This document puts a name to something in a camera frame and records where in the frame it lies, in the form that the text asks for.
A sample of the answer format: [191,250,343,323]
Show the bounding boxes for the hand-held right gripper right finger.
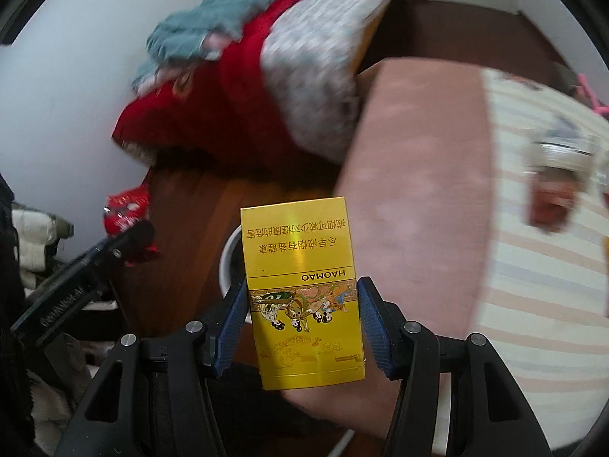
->
[356,276,553,457]

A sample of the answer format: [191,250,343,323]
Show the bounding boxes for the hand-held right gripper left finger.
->
[54,277,249,457]

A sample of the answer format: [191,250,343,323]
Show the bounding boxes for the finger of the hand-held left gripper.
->
[108,219,156,266]

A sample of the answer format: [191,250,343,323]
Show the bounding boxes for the yellow cigarette box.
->
[240,197,367,390]

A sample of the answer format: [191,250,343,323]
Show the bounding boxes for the red snack packet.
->
[102,188,160,264]

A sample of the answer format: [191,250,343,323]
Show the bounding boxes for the white and green cloth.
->
[11,202,75,292]

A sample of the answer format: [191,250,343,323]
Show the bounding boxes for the white round bin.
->
[218,224,249,297]

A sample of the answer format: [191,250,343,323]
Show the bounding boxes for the white crumpled cloth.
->
[23,332,116,444]

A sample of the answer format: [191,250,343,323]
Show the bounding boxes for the pink cushion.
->
[281,57,500,444]

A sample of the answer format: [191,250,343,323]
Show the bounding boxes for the striped bed sheet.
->
[471,67,609,454]

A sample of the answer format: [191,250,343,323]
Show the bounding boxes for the pile of clothes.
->
[112,0,359,165]

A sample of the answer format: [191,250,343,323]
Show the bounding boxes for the white checkered pillow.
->
[259,0,406,163]

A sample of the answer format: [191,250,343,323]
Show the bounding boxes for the teal fuzzy blanket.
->
[131,0,378,92]

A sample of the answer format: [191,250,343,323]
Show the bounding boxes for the pink plastic clip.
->
[575,73,609,118]

